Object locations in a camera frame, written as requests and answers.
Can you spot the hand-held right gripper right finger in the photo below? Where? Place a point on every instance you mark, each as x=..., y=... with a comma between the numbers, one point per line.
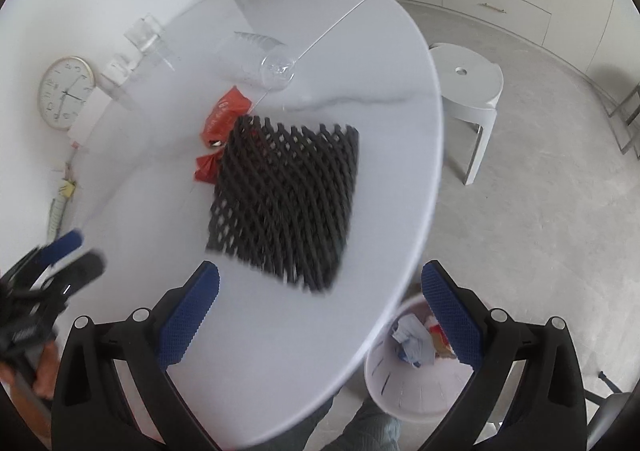
x=452, y=318

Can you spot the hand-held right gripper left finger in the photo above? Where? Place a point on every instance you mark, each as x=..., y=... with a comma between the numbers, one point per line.
x=190, y=316

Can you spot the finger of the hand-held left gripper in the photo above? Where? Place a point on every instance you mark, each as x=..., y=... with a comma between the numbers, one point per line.
x=62, y=245
x=82, y=271

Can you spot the blue face mask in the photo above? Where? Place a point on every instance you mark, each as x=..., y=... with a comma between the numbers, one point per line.
x=412, y=346

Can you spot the white waste bin with trash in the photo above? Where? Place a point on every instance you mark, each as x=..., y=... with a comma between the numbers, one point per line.
x=415, y=396

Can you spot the red foil wrapper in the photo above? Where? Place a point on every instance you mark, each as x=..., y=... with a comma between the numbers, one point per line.
x=206, y=168

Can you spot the black foam net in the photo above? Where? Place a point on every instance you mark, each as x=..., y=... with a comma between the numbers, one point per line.
x=285, y=201

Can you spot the orange snack packet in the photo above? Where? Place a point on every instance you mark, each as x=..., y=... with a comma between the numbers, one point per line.
x=222, y=113

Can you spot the person's left hand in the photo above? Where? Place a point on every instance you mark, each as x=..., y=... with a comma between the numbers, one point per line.
x=46, y=373

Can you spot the green patterned pouch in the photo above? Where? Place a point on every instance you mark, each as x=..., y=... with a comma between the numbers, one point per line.
x=56, y=216

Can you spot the yellow binder clip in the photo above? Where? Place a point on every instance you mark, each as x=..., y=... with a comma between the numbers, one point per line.
x=67, y=188

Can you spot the white card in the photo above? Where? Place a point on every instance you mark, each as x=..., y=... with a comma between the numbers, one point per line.
x=90, y=118

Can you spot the person's leg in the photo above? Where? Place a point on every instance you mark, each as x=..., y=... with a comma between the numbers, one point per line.
x=370, y=423

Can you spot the clear glass mug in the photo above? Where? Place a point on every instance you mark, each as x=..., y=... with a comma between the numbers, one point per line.
x=145, y=33

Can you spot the white plastic stool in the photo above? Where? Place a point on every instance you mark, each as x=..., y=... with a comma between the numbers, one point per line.
x=465, y=81

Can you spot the round white wall clock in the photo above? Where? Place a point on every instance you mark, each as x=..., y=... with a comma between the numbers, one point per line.
x=65, y=93

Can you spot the metal frame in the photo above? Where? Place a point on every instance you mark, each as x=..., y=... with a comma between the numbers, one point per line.
x=627, y=116

